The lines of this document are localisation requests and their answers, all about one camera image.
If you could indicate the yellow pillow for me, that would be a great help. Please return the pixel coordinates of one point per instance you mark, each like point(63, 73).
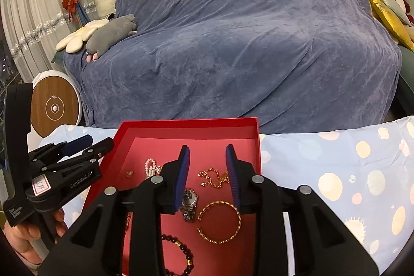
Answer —
point(393, 23)

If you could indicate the silver watch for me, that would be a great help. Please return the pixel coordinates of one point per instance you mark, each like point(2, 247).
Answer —
point(190, 203)

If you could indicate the white curtain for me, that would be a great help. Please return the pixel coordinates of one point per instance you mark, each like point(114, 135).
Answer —
point(32, 4)

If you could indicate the red cardboard box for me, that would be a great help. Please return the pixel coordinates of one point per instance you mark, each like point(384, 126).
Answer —
point(213, 140)

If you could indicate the blue sofa blanket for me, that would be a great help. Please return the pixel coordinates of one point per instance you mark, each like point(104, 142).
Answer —
point(245, 43)

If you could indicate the person's left hand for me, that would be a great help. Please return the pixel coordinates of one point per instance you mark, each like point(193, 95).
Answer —
point(19, 237)

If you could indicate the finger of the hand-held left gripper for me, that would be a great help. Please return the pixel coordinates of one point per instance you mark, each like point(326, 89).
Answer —
point(79, 141)
point(97, 148)

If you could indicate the gold bangle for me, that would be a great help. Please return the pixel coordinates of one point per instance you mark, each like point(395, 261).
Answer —
point(202, 232)

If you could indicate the flower shaped pillow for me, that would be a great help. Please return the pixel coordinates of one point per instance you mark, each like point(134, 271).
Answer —
point(74, 38)

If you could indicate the red bow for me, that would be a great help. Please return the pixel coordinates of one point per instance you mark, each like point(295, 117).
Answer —
point(71, 4)

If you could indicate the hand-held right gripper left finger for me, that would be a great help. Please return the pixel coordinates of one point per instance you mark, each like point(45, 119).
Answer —
point(181, 180)

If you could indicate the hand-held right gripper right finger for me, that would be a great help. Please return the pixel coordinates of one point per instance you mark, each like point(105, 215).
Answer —
point(233, 180)

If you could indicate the grey plush toy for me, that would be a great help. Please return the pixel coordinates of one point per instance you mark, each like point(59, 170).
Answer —
point(110, 33)

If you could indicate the round white wooden-faced appliance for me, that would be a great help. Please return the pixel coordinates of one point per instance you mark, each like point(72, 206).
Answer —
point(55, 104)

